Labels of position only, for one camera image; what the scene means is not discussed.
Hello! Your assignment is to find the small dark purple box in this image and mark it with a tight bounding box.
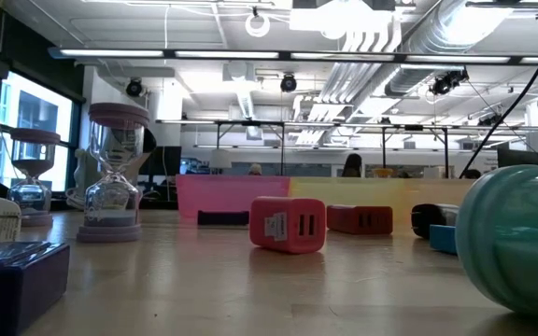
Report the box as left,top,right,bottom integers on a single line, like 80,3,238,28
196,209,250,228

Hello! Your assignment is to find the small white cube adapter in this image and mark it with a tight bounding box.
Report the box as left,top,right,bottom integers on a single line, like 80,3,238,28
410,203,460,240

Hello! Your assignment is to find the teal rectangular box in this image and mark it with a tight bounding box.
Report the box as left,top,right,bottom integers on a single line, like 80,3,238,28
429,224,460,256

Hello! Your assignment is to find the lavender hourglass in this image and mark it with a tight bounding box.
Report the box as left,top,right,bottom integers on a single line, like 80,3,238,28
76,102,151,244
7,128,63,229

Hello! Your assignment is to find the teal hourglass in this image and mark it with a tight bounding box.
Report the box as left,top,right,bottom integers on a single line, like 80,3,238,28
454,164,538,318

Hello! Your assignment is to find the pink translucent plastic bin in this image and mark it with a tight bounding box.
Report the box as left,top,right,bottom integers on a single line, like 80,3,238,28
176,174,291,220

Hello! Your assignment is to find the pink red USB charger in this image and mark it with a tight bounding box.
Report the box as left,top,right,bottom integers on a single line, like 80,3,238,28
248,196,327,256

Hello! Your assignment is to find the white lamp shade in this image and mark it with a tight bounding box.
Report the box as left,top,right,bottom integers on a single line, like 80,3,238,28
208,148,233,170

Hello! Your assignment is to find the yellow translucent plastic bin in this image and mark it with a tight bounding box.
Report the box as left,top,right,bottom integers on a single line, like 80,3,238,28
289,176,406,224

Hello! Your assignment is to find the black round ceiling speaker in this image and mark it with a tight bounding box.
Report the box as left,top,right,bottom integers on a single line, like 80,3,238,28
279,73,298,93
124,77,145,98

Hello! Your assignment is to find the dark red charger block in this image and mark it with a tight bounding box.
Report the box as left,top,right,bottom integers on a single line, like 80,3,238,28
326,204,394,236

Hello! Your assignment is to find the black computer monitor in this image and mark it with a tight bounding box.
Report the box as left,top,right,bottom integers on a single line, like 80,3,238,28
496,147,538,168
137,145,183,186

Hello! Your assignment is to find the overhead LED light bar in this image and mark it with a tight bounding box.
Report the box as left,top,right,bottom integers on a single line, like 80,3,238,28
47,45,538,66

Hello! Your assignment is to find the orange translucent plastic bin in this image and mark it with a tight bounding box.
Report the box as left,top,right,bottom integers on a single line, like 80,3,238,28
403,178,478,212

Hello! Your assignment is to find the large window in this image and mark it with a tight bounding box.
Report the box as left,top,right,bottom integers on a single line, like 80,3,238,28
0,69,81,192

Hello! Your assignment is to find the dark purple rectangular box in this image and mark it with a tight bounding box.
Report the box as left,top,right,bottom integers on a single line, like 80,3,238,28
0,241,71,336

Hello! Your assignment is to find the black workstation frame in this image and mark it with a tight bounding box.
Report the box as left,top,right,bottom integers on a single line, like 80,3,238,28
380,124,450,178
215,119,285,177

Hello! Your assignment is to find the white ceiling ring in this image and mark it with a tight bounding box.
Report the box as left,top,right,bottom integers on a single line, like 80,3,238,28
244,11,272,38

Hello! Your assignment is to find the black ceiling camera mount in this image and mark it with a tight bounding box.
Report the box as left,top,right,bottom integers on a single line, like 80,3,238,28
428,68,470,97

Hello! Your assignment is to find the silver ventilation duct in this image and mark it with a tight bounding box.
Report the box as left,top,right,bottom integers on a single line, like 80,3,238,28
383,0,516,97

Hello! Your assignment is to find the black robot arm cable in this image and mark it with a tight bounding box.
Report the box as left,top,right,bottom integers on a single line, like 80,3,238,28
458,17,538,180

